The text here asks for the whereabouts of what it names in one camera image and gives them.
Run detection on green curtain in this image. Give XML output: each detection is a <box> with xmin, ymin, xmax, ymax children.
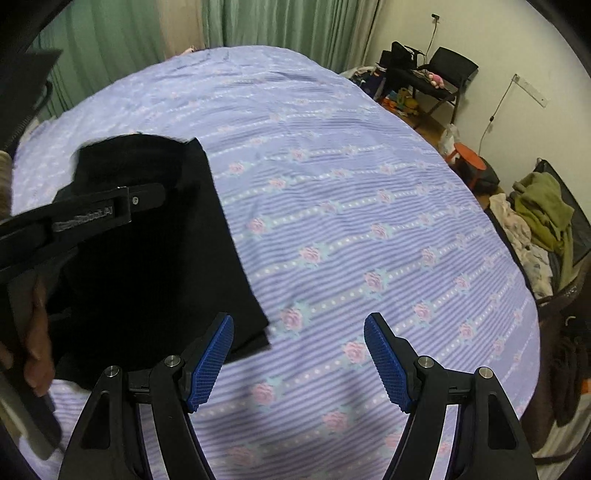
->
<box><xmin>32</xmin><ymin>0</ymin><xmax>383</xmax><ymax>120</ymax></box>

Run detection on black folding chair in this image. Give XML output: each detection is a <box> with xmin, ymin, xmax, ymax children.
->
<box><xmin>412</xmin><ymin>47</ymin><xmax>479</xmax><ymax>123</ymax></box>

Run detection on person's left hand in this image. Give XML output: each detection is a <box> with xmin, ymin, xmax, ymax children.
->
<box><xmin>19</xmin><ymin>276</ymin><xmax>55</xmax><ymax>397</ymax></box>

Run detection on lilac floral bed sheet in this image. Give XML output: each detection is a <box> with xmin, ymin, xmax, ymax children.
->
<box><xmin>13</xmin><ymin>46</ymin><xmax>540</xmax><ymax>479</ymax></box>

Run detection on black pants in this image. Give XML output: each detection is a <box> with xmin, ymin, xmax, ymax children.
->
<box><xmin>46</xmin><ymin>134</ymin><xmax>269</xmax><ymax>389</ymax></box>

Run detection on red stool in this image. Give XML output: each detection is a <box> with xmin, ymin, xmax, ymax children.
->
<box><xmin>445</xmin><ymin>142</ymin><xmax>487</xmax><ymax>189</ymax></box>

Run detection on pile of clothes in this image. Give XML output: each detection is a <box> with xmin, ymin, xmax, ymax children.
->
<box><xmin>489</xmin><ymin>172</ymin><xmax>574</xmax><ymax>299</ymax></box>

